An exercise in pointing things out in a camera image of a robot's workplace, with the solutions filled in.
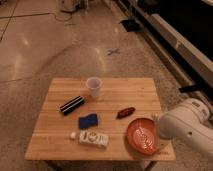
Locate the white plastic bottle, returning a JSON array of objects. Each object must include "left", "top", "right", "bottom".
[{"left": 69, "top": 131, "right": 109, "bottom": 148}]

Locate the orange ceramic bowl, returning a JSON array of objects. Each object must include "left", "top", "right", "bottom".
[{"left": 126, "top": 118, "right": 158, "bottom": 156}]

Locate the black floor mat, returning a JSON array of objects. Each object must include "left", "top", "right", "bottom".
[{"left": 121, "top": 19, "right": 140, "bottom": 32}]

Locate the clear plastic cup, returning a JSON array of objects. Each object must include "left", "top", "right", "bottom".
[{"left": 86, "top": 77, "right": 102, "bottom": 98}]

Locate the wooden table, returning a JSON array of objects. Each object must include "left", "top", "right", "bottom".
[{"left": 24, "top": 77, "right": 176, "bottom": 171}]

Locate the black striped box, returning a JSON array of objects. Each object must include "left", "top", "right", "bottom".
[{"left": 59, "top": 96, "right": 85, "bottom": 116}]

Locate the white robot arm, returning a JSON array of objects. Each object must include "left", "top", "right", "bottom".
[{"left": 153, "top": 98, "right": 213, "bottom": 160}]

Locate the blue sponge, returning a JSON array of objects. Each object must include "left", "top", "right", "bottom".
[{"left": 78, "top": 114, "right": 98, "bottom": 129}]

